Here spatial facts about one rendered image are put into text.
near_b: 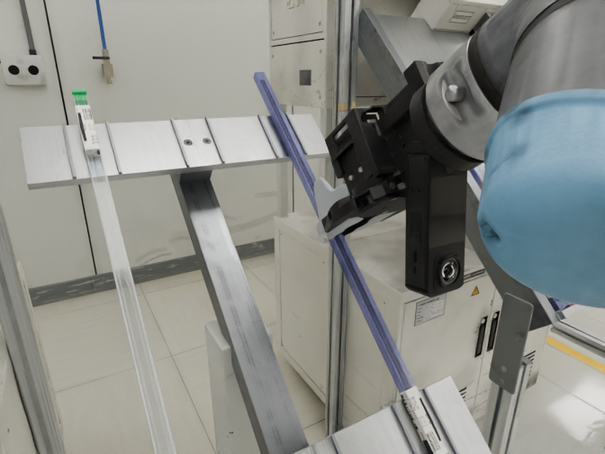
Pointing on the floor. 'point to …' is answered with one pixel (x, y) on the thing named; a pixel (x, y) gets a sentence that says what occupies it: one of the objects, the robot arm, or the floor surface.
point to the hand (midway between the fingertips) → (335, 234)
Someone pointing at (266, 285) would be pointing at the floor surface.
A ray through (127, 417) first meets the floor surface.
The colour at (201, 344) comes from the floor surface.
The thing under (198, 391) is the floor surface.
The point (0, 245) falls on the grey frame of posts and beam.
